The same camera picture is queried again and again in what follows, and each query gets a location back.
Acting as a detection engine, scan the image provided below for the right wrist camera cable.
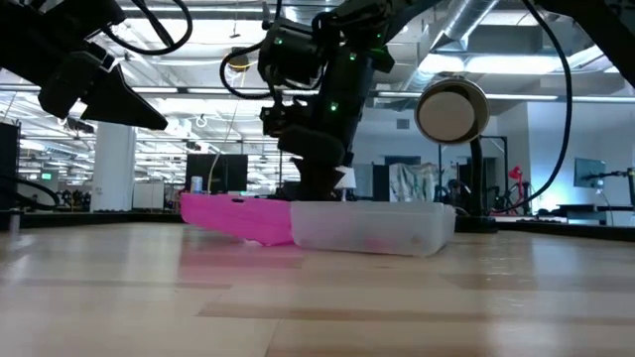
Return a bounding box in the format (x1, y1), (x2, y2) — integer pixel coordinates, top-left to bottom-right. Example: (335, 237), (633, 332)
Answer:
(219, 42), (279, 101)

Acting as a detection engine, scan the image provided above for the black monitor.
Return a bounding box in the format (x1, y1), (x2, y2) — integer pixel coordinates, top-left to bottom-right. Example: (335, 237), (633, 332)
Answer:
(185, 153), (249, 195)

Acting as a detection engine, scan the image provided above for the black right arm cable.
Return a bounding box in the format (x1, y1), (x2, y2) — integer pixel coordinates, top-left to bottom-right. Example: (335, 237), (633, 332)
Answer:
(488, 0), (574, 216)

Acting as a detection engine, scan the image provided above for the black desk lamp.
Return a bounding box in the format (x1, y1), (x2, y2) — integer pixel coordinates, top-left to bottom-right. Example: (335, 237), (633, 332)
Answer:
(414, 76), (499, 235)

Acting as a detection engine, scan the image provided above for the white column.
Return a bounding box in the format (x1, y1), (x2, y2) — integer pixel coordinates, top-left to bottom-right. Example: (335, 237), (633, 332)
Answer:
(89, 121), (137, 213)

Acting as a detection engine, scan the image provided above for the clear box with pink lid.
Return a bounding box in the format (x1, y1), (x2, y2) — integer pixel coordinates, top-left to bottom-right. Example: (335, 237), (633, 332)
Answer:
(179, 191), (457, 259)

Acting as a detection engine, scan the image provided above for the wall monitor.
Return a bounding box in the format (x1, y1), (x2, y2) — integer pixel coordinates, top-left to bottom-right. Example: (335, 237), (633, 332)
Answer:
(572, 158), (608, 190)

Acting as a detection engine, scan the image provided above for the silver ventilation duct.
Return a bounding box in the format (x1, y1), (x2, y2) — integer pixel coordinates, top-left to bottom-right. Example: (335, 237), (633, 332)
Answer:
(401, 0), (502, 90)

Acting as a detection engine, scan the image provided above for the small white table lamp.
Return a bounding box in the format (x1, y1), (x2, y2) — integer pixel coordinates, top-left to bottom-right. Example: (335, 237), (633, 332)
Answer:
(334, 167), (358, 202)

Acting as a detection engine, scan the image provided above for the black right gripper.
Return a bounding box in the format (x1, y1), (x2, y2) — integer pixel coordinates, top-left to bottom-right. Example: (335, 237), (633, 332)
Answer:
(259, 97), (369, 203)

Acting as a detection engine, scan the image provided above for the black ceiling fixture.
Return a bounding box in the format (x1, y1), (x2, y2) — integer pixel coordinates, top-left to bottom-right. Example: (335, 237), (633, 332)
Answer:
(226, 46), (252, 73)

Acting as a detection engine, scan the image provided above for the black aluminium table frame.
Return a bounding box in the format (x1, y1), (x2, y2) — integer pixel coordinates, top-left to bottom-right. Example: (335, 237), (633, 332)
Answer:
(0, 207), (635, 244)

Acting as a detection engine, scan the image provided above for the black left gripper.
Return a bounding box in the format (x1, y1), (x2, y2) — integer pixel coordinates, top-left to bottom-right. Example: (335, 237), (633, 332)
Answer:
(38, 41), (170, 132)

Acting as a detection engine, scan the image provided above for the white cabinet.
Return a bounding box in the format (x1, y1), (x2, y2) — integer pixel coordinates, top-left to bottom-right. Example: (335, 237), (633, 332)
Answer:
(131, 181), (167, 211)

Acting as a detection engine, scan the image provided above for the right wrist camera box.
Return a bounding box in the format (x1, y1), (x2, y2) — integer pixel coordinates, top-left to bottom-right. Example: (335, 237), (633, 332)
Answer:
(257, 22), (329, 88)

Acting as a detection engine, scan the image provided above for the black panel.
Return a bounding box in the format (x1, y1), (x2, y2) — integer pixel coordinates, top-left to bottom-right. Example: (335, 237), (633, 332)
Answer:
(0, 121), (21, 210)

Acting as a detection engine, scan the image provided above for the grey plastic sheet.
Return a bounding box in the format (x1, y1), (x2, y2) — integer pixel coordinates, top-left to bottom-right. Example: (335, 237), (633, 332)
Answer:
(388, 162), (439, 204)

